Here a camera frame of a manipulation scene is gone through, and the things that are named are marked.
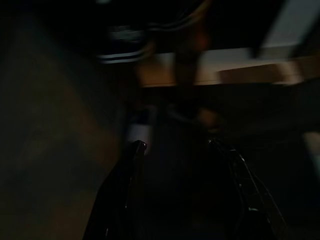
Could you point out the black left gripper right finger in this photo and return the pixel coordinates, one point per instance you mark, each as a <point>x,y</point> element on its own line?
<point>247,200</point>

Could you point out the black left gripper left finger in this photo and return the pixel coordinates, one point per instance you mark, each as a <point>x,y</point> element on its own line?
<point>120,190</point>

